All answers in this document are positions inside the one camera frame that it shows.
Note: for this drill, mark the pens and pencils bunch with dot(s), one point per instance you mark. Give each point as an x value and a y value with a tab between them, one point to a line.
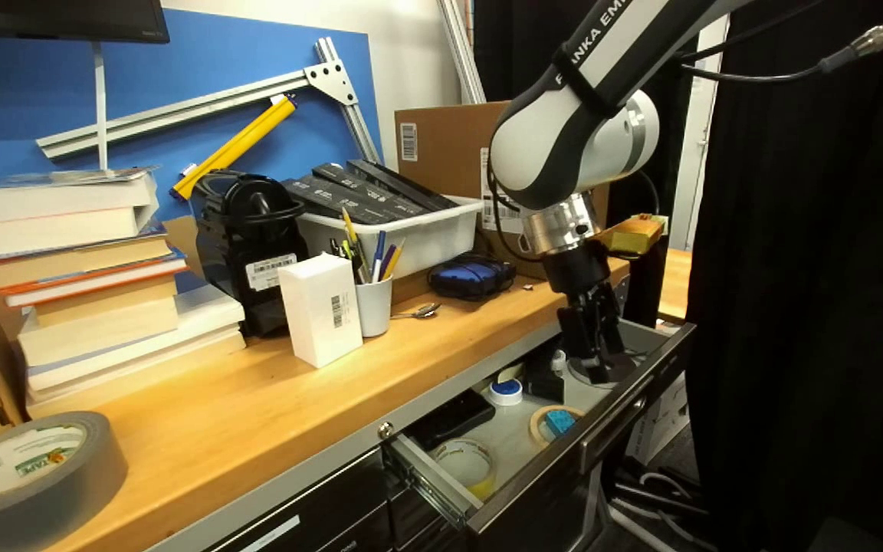
368	259

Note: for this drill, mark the small metal clip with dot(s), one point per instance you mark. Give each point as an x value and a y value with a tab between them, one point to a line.
424	311

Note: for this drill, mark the blue black pouch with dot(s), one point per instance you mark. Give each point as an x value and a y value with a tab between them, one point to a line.
473	276

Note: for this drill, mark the grey duct tape roll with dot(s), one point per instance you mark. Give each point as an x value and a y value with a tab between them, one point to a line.
33	481

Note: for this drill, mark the aluminium extrusion frame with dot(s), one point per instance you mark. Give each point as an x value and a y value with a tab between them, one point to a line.
198	105

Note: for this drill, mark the cardboard shipping box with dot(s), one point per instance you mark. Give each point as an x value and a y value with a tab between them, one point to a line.
446	149

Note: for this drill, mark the black monitor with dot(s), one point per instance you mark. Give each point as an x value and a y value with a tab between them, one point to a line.
62	20

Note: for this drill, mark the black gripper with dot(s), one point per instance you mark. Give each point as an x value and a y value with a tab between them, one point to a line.
577	273

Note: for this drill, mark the black cabinet front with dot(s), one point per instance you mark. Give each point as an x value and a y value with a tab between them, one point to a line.
328	509

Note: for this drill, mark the stack of books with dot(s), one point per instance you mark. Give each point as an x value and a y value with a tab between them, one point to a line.
124	343

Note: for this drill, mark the gold wrist camera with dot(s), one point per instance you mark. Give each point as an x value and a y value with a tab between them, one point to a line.
633	235

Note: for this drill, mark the white pen cup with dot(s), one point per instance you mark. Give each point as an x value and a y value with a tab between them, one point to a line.
375	307

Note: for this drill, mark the black flat case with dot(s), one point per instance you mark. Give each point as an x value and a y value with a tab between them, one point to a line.
453	418

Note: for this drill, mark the white tape roll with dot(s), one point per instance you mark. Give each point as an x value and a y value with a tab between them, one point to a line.
460	464

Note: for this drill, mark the white rectangular box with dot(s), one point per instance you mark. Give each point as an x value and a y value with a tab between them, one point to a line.
321	311

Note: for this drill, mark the open grey metal drawer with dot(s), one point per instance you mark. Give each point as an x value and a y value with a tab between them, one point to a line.
564	464

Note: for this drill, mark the thick white book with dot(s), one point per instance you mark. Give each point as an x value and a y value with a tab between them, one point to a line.
54	211

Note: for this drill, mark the black curtain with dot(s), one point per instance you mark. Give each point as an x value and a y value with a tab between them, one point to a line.
820	307

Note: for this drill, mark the silver monitor stand pole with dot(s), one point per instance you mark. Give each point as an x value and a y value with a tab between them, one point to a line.
101	102

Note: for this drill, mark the black boxes in bin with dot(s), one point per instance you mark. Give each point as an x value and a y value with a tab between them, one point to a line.
361	188

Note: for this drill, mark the yellow spirit level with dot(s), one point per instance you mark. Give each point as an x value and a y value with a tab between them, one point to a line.
236	146

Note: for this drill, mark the beige masking tape roll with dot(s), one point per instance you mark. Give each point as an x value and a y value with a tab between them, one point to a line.
537	423

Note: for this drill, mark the small white blue roll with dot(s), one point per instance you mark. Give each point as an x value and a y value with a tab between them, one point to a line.
508	390

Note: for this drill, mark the brown cover book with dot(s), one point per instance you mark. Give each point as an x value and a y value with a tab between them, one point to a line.
62	262

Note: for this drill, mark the white plastic bin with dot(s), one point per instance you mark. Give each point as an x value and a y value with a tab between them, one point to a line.
414	239

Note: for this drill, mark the red edged book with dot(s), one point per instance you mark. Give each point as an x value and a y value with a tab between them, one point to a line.
105	280

